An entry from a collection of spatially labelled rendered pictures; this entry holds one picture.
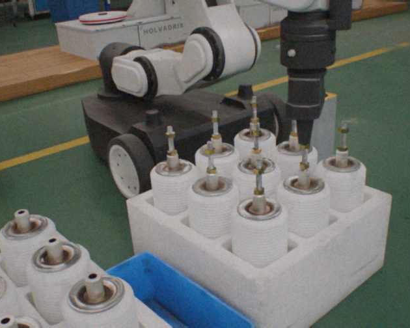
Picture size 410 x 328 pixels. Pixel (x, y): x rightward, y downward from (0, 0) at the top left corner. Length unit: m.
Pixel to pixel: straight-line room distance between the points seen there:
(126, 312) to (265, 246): 0.26
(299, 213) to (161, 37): 2.37
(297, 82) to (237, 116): 0.68
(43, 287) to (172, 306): 0.32
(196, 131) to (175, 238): 0.51
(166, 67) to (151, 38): 1.62
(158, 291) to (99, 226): 0.37
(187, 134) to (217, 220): 0.51
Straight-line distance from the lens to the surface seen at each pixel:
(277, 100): 1.57
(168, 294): 0.95
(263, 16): 3.67
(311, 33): 0.75
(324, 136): 1.19
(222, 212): 0.85
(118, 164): 1.37
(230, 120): 1.42
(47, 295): 0.74
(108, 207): 1.37
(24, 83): 2.67
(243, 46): 1.26
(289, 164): 1.00
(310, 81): 0.77
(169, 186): 0.93
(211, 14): 1.26
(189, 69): 1.27
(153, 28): 3.07
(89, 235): 1.26
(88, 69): 2.80
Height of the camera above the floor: 0.66
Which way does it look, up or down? 25 degrees down
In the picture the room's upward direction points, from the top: 4 degrees counter-clockwise
